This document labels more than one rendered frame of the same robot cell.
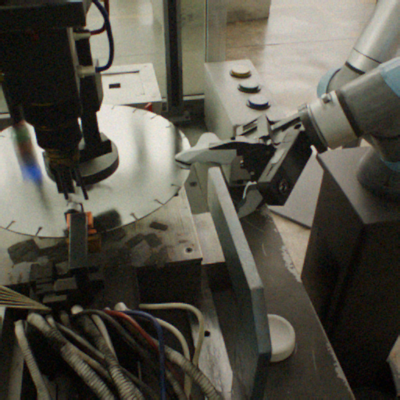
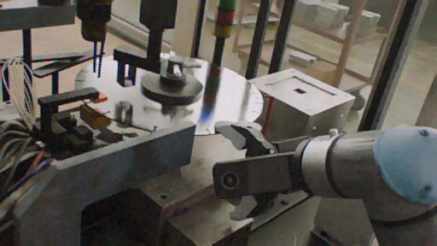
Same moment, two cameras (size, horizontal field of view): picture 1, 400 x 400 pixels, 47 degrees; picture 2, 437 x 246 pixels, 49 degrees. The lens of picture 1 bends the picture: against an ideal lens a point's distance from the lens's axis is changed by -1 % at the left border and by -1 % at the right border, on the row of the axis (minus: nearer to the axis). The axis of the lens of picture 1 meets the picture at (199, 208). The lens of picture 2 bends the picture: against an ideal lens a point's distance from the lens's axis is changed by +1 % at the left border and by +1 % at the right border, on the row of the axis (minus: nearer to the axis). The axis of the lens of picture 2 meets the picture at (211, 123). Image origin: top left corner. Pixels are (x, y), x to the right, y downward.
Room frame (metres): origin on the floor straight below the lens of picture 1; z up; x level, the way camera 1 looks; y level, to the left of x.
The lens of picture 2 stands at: (0.15, -0.47, 1.30)
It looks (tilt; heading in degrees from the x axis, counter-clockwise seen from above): 28 degrees down; 51
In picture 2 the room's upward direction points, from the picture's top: 10 degrees clockwise
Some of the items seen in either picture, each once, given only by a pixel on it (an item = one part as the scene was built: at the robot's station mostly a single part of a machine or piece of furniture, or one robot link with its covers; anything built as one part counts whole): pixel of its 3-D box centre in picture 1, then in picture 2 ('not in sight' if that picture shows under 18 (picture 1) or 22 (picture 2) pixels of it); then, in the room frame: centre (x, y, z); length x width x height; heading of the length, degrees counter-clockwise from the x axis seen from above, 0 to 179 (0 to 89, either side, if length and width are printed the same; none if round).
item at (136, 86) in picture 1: (118, 116); (292, 120); (0.91, 0.18, 0.82); 0.18 x 0.18 x 0.15; 11
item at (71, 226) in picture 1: (83, 255); (72, 114); (0.38, 0.14, 0.95); 0.10 x 0.03 x 0.07; 11
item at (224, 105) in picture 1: (240, 119); (384, 187); (0.90, -0.09, 0.82); 0.28 x 0.11 x 0.15; 11
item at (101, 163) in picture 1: (80, 151); (172, 80); (0.57, 0.18, 0.96); 0.11 x 0.11 x 0.03
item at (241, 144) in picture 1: (237, 151); (250, 143); (0.56, -0.06, 0.97); 0.09 x 0.02 x 0.05; 88
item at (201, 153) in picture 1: (206, 145); (242, 129); (0.58, -0.01, 0.96); 0.09 x 0.06 x 0.03; 88
